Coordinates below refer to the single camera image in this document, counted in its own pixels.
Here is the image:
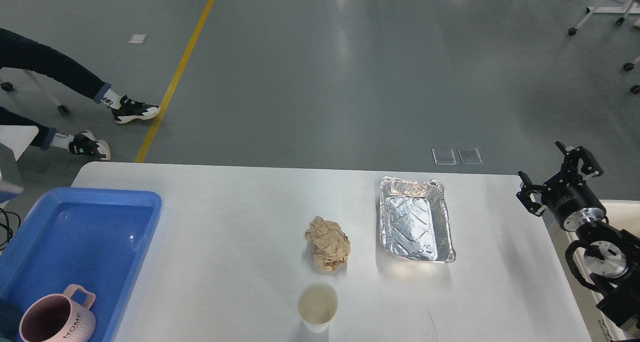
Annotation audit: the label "person in black sweater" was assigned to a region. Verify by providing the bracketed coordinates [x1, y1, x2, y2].
[0, 28, 161, 161]

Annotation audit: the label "blue plastic tray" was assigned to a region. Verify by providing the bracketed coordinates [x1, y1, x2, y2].
[0, 187, 162, 342]

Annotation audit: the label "left clear floor plate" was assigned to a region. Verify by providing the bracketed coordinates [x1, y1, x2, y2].
[432, 148, 457, 165]

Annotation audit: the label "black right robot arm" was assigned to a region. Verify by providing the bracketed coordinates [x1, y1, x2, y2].
[516, 141, 640, 342]

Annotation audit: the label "pink ribbed mug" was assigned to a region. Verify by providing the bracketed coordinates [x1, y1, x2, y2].
[18, 284, 97, 342]

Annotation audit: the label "white rolling cart frame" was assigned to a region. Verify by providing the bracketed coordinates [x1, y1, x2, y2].
[563, 0, 639, 102]

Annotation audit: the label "white side table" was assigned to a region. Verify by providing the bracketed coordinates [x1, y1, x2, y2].
[0, 125, 40, 210]

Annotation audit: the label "crumpled brown paper ball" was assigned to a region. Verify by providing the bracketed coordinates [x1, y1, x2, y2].
[304, 216, 352, 273]

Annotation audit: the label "black cables at left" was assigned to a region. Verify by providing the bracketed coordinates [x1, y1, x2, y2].
[0, 208, 22, 253]

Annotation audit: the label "clear floor plate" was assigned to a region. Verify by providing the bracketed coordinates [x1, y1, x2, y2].
[457, 148, 483, 165]
[432, 148, 457, 165]

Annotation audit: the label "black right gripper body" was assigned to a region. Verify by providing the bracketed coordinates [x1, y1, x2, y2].
[542, 182, 607, 231]

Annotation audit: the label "aluminium foil tray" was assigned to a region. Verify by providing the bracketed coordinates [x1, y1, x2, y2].
[378, 176, 457, 263]

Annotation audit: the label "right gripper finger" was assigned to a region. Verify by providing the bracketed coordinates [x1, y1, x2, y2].
[554, 141, 604, 186]
[516, 171, 553, 217]

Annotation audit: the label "right clear floor plate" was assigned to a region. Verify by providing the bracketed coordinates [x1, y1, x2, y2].
[457, 148, 483, 165]

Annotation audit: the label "white paper cup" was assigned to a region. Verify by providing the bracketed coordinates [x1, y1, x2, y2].
[295, 282, 339, 333]

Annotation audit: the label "square stainless steel tray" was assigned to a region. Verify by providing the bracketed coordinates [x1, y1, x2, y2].
[0, 144, 25, 205]

